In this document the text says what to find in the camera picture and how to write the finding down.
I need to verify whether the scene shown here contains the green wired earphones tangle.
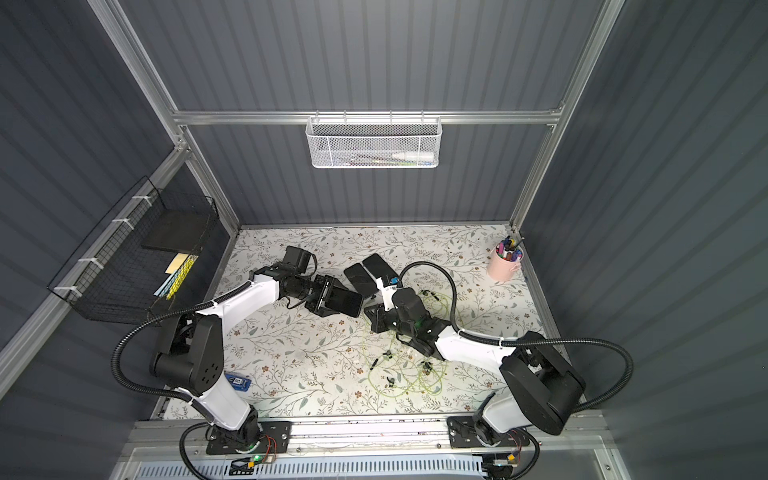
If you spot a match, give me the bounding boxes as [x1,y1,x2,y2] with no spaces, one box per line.
[348,315,464,413]

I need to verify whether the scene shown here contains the blue-edged black smartphone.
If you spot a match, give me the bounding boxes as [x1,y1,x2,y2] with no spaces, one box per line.
[343,263,378,298]

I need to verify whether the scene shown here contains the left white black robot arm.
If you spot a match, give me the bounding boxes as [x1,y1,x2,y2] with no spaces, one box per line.
[150,246,344,444]

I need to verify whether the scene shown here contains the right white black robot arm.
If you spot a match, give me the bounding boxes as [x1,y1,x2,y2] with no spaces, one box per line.
[364,288,585,445]

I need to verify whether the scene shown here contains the pink pen cup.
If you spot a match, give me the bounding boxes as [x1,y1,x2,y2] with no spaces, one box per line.
[487,236,524,282]

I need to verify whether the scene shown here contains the blue device at table edge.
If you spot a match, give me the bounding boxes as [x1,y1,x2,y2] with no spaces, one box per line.
[225,373,252,392]

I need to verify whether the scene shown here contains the yellow sticky notes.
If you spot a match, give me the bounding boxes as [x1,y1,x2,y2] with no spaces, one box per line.
[165,253,189,275]

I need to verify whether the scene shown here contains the black notebook in basket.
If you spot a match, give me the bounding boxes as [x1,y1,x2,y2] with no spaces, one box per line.
[140,210,211,254]

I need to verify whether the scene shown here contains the white marker in basket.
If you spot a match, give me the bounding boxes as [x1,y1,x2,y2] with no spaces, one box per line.
[391,151,435,165]

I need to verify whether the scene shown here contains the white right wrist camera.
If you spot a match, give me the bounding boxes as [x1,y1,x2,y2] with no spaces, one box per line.
[376,277,398,311]

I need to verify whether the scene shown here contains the right black corrugated cable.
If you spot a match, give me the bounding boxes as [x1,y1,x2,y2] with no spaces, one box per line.
[398,260,635,415]

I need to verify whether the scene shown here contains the black corrugated cable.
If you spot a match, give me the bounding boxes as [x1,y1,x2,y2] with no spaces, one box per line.
[110,278,256,403]
[398,260,635,415]

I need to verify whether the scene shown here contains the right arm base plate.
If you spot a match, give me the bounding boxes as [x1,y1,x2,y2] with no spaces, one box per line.
[446,415,530,450]

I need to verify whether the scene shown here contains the left black corrugated cable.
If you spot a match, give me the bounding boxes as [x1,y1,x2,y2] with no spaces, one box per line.
[110,278,256,403]

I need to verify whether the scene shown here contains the black wire wall basket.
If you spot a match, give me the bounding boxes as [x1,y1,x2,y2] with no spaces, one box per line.
[48,178,229,324]

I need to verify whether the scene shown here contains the white wire mesh basket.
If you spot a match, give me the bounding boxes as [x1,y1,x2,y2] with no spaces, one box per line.
[305,115,443,169]

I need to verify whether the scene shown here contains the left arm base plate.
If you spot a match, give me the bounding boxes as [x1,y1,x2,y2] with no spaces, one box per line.
[205,421,293,455]

